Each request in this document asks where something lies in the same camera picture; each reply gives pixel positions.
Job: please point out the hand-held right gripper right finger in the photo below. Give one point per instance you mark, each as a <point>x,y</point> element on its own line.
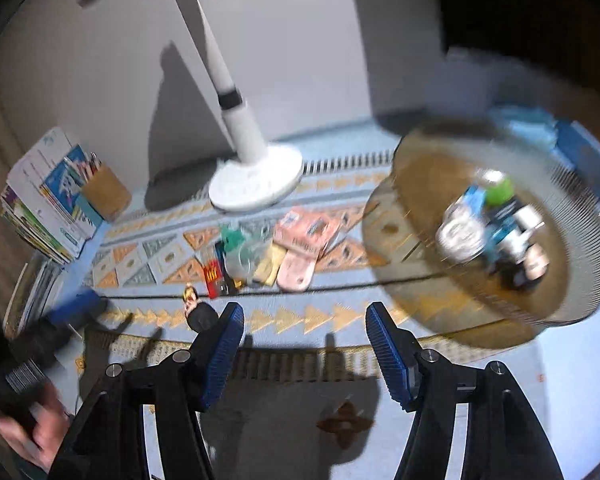
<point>387,355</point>

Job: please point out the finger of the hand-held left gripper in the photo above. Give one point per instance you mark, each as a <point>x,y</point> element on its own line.
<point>42,342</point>
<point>75,308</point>

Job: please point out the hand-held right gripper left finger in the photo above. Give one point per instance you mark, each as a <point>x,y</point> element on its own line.
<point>222,355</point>

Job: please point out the black round figurine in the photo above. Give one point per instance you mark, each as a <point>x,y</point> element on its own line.
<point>202,316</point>

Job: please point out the red yellow striped pack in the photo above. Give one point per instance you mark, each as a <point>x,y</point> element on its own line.
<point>211,277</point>

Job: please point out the clear plastic piece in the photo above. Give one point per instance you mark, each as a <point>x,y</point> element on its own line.
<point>241,262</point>

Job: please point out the amber ribbed glass bowl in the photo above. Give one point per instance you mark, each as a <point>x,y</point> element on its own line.
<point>420,260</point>

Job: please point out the pink oval tag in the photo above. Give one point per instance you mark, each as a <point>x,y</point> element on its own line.
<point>297,272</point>

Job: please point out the teal translucent toy figure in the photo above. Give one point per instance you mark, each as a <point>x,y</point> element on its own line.
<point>230,240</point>

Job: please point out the clear correction tape dispenser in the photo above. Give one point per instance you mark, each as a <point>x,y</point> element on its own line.
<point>457,232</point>

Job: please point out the pink clear plastic packet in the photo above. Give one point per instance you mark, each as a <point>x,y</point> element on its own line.
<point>305,232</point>

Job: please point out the blue box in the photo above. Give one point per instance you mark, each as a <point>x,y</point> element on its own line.
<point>474,197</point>

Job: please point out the white charger cube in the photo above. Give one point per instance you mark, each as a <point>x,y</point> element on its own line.
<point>527,221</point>

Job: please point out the person's left hand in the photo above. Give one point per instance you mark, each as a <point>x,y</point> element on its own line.
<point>40,430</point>

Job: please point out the grey flat stack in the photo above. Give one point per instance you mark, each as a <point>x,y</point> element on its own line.
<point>35,290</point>

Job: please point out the patterned woven table mat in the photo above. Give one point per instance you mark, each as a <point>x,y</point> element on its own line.
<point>290,320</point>

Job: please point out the light blue booklet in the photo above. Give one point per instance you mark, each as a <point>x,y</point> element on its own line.
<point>89,212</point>

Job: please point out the wooden pen holder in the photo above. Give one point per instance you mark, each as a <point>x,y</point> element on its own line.
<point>107,195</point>

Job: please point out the row of books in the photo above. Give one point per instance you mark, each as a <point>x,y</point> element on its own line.
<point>40,195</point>

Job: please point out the white desk lamp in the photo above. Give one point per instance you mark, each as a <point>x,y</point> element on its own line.
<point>240,125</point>

